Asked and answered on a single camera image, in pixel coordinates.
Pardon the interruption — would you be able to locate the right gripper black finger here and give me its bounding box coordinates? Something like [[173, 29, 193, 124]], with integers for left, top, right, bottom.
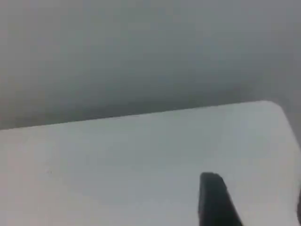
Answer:
[[198, 172, 243, 226]]

